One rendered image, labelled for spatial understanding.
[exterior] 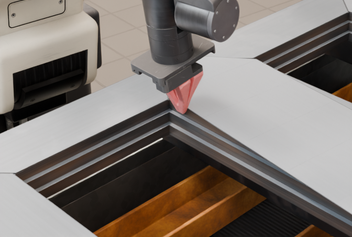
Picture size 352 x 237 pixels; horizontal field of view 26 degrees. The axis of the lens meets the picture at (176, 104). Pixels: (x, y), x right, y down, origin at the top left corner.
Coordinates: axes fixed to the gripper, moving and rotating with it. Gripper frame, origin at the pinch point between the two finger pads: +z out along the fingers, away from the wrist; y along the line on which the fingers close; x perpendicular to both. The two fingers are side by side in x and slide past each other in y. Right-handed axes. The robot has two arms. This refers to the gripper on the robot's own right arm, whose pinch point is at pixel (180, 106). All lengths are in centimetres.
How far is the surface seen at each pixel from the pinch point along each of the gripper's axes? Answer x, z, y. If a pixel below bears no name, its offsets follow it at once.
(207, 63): 6.7, 2.0, 11.8
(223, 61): 5.5, 2.4, 14.2
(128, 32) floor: 167, 106, 108
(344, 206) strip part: -29.3, -0.2, -1.3
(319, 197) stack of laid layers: -24.6, 2.4, 0.0
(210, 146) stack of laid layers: -6.6, 3.1, -1.0
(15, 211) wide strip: -4.2, -5.0, -29.5
